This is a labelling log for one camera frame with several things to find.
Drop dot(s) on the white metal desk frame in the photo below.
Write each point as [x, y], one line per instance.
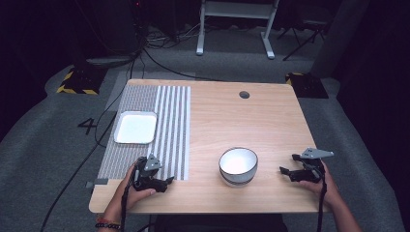
[237, 9]

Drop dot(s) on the person's dark pants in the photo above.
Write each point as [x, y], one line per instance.
[219, 224]

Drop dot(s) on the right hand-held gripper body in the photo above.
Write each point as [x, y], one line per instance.
[311, 167]

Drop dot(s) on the white bowl with dark rim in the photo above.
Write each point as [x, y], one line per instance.
[238, 166]

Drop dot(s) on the person's right hand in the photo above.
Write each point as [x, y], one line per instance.
[322, 190]

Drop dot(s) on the black yellow striped base plate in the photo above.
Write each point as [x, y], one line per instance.
[80, 82]
[306, 85]

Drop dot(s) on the person's left hand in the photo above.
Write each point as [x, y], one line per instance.
[129, 196]

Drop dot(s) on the black tripod stand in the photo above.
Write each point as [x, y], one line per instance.
[303, 35]

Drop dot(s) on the dark round table grommet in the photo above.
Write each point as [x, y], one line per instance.
[244, 94]

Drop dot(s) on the grey white striped placemat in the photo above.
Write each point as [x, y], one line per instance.
[174, 129]

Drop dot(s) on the grey tape piece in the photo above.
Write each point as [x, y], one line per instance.
[98, 182]

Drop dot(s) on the white square plate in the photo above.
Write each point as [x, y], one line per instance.
[135, 127]

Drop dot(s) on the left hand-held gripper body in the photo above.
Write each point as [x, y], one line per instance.
[145, 180]

